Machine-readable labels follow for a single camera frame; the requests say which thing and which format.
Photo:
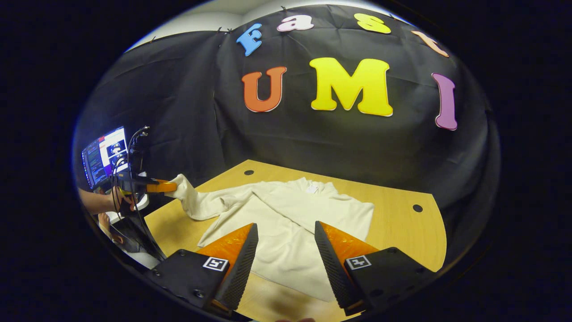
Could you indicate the computer monitor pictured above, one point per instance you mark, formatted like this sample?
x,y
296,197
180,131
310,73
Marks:
x,y
105,154

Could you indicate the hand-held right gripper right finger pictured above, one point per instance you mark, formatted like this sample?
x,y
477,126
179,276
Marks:
x,y
335,273

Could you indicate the black backdrop cloth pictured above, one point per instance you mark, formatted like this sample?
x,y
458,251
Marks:
x,y
313,138

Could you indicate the cream knit sweater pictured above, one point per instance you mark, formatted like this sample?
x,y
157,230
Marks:
x,y
286,214

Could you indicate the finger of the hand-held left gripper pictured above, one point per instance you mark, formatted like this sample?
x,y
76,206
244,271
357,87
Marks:
x,y
161,186

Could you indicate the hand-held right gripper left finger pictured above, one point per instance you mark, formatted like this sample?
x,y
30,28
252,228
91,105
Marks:
x,y
241,273

